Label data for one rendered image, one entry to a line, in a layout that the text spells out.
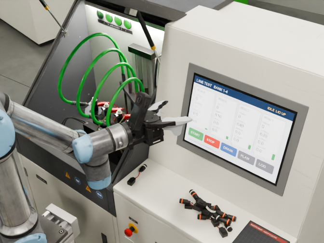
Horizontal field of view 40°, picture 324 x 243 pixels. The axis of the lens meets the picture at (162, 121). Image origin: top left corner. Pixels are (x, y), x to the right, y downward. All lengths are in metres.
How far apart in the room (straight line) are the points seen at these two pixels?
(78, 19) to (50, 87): 0.37
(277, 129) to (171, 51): 0.50
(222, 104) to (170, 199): 0.43
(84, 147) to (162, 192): 0.60
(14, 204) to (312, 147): 0.92
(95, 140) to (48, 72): 1.03
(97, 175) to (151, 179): 0.53
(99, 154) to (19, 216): 0.28
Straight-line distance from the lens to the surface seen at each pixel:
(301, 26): 1.93
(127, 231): 1.90
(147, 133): 1.35
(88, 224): 2.25
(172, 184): 1.83
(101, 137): 1.30
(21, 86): 4.45
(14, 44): 5.25
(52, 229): 1.67
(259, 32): 1.68
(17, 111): 1.31
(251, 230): 1.69
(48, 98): 2.34
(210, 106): 1.66
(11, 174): 1.24
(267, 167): 1.62
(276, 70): 1.51
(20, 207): 1.32
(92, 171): 1.35
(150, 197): 1.78
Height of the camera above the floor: 2.29
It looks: 38 degrees down
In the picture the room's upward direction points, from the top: 2 degrees counter-clockwise
